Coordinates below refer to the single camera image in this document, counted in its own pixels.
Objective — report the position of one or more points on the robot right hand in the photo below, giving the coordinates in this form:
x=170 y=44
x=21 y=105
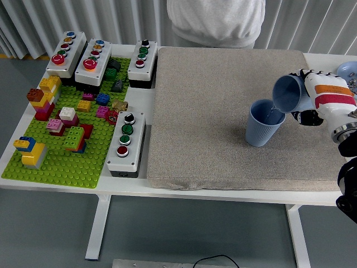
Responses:
x=332 y=109

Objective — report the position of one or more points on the blue ribbed cup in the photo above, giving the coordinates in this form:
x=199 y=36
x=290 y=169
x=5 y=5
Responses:
x=258 y=134
x=287 y=93

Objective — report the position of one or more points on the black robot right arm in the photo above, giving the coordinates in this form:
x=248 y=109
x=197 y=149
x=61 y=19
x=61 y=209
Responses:
x=348 y=148

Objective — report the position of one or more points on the pile of metal nuts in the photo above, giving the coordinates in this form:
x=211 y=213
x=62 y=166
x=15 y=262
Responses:
x=353 y=82

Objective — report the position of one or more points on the blue plate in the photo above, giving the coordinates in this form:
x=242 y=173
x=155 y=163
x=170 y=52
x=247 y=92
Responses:
x=346 y=68

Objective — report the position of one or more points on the grey-brown fabric mat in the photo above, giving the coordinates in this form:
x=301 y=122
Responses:
x=209 y=111

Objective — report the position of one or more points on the white table leg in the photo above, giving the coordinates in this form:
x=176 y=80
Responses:
x=97 y=229
x=298 y=240

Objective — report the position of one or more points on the person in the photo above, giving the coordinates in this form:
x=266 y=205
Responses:
x=217 y=19

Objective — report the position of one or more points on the brass valve red handwheel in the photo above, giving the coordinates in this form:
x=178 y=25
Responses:
x=120 y=104

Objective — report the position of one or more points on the grey sloped toy brick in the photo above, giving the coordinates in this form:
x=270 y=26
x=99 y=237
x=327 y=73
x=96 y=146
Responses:
x=117 y=86

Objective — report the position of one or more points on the dark green toy brick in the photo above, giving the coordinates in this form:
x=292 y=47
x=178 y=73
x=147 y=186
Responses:
x=110 y=74

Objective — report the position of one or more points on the blue toy brick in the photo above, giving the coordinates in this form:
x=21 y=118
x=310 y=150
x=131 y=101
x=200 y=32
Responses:
x=102 y=99

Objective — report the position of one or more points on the pink toy brick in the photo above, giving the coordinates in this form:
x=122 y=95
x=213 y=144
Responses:
x=101 y=111

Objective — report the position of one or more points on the five-button control box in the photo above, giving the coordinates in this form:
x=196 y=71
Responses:
x=75 y=53
x=105 y=54

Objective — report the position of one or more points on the white vertical blinds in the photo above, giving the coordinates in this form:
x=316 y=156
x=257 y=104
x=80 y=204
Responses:
x=111 y=22

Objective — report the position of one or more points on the magenta toy brick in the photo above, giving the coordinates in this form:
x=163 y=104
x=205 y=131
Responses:
x=87 y=96

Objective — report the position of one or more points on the red sloped toy brick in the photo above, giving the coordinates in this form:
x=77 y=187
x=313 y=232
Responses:
x=87 y=130

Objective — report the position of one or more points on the yellow toy brick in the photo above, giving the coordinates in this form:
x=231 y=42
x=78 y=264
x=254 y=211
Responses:
x=83 y=106

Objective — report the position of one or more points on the green orange blue brick stack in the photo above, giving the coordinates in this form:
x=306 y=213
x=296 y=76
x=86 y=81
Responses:
x=74 y=135

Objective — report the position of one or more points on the white brick on maroon stack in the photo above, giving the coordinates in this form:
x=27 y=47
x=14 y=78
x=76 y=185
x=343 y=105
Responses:
x=67 y=113

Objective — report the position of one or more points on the pink brick on red stack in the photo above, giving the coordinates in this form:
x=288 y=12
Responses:
x=54 y=125

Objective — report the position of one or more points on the green studded baseplate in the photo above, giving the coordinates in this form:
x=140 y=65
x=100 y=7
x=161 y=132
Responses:
x=55 y=174

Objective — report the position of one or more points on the yellow white grey brick stack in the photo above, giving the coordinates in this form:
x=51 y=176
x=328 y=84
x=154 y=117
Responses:
x=48 y=83

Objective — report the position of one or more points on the brown yellow pink red brick tower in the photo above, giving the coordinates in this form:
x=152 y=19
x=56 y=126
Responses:
x=34 y=95

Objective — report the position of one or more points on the yellow blue brick duck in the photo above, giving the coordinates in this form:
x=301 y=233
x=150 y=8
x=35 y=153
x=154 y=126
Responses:
x=32 y=157

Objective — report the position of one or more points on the four-control selector switch box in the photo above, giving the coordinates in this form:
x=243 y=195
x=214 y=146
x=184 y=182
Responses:
x=138 y=139
x=150 y=57

